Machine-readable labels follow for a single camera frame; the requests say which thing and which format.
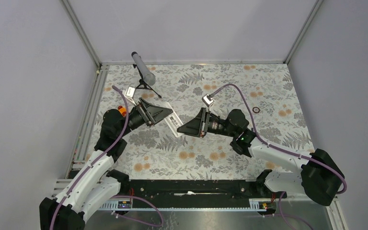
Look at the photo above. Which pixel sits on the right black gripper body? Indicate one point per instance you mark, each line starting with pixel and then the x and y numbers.
pixel 205 126

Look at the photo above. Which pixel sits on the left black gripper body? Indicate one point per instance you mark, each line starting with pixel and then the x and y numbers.
pixel 143 113

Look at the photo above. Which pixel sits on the white AC remote control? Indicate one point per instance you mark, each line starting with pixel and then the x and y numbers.
pixel 173 121

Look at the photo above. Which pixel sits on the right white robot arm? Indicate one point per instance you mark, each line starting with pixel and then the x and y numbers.
pixel 314 174

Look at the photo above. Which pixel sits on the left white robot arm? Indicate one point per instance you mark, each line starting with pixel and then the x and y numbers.
pixel 96 182

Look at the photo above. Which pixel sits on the orange toy car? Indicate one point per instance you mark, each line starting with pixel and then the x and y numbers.
pixel 122 110

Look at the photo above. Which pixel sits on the grey microphone on tripod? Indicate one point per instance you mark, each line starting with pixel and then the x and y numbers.
pixel 147 78

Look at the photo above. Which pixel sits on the floral patterned table mat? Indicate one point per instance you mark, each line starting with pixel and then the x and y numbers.
pixel 265 94

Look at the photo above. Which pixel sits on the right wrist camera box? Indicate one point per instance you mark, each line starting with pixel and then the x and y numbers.
pixel 208 100

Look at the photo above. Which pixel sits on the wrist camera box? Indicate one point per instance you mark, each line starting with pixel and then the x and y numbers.
pixel 129 92
pixel 208 100

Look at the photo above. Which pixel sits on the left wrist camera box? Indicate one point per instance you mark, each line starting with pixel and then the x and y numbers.
pixel 129 92

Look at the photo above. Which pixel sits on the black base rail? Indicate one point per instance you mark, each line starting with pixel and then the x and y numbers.
pixel 195 193

